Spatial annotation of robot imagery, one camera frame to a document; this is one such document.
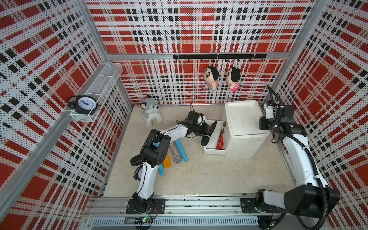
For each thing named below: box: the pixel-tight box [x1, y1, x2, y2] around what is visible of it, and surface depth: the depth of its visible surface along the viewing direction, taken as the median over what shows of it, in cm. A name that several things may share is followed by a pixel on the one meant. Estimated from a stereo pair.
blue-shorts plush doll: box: [203, 66, 219, 91], surface depth 95 cm
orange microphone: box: [162, 153, 172, 169], surface depth 88 cm
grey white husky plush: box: [139, 94, 163, 127], surface depth 100 cm
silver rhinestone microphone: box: [169, 141, 183, 164], surface depth 90 cm
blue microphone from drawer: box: [174, 138, 189, 163], surface depth 94 cm
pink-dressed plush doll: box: [226, 67, 241, 92], surface depth 97 cm
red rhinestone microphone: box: [216, 126, 225, 150], surface depth 95 cm
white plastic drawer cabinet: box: [223, 99, 270, 160], surface depth 84 cm
